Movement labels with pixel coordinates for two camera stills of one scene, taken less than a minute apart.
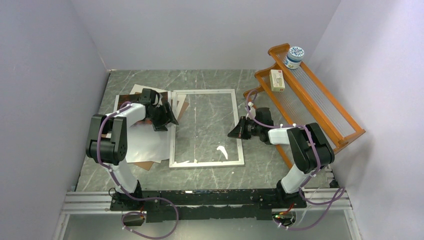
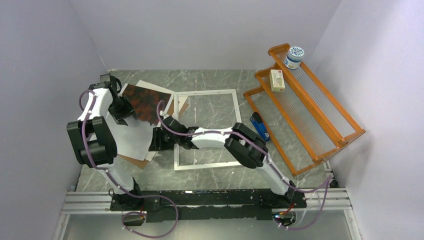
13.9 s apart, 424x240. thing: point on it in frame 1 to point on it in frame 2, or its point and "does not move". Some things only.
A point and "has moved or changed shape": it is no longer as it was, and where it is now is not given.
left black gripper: x=167 y=118 to x=120 y=117
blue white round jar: x=294 y=57 does not move
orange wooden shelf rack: x=289 y=93 does not move
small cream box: x=276 y=80 does not move
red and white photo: x=142 y=143 has moved or changed shape
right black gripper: x=239 y=131 to x=157 y=143
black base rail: x=187 y=205 does not move
